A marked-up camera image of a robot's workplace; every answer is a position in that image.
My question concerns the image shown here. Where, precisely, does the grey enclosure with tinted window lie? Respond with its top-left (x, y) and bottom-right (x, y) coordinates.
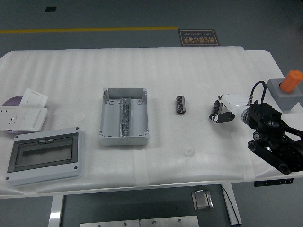
top-left (5, 127), bottom-right (85, 187)

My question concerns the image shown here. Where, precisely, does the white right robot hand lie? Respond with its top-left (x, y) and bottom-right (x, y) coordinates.
top-left (208, 93), bottom-right (250, 124)

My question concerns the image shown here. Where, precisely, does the white table leg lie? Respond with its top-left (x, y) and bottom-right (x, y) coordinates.
top-left (221, 183), bottom-right (242, 225)
top-left (48, 195), bottom-right (64, 227)

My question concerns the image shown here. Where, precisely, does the white flat switch panel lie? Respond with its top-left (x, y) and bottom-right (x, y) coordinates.
top-left (14, 107), bottom-right (49, 132)

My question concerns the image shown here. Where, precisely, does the grey metal plate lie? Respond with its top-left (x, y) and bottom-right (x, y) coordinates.
top-left (80, 219), bottom-right (140, 227)

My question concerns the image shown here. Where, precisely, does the grey block holder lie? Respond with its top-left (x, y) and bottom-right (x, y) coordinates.
top-left (266, 78), bottom-right (303, 111)

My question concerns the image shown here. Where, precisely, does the white foam mat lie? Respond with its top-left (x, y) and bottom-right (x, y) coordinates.
top-left (0, 46), bottom-right (303, 196)

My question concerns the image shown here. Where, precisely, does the orange cylinder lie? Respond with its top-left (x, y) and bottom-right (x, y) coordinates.
top-left (280, 69), bottom-right (303, 93)

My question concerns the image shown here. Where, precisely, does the perforated metal mounting rail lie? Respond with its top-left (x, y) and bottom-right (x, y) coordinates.
top-left (120, 96), bottom-right (132, 137)

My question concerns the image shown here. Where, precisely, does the purple disc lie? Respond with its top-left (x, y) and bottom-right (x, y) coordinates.
top-left (1, 95), bottom-right (24, 134)

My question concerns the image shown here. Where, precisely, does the white tilted switch panel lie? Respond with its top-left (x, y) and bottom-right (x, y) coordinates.
top-left (19, 87), bottom-right (49, 109)

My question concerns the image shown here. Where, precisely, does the open grey junction box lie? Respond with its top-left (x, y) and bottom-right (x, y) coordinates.
top-left (98, 87), bottom-right (151, 147)

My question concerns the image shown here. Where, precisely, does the black table control panel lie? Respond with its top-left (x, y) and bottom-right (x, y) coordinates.
top-left (254, 178), bottom-right (294, 187)

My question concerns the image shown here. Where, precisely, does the white wall socket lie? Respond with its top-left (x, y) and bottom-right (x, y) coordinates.
top-left (0, 106), bottom-right (23, 131)

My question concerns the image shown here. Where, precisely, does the silver metal pedal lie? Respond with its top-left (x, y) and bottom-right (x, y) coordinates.
top-left (191, 189), bottom-right (215, 211)

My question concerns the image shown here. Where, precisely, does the black floor sign orange text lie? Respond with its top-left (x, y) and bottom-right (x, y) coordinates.
top-left (178, 29), bottom-right (221, 47)

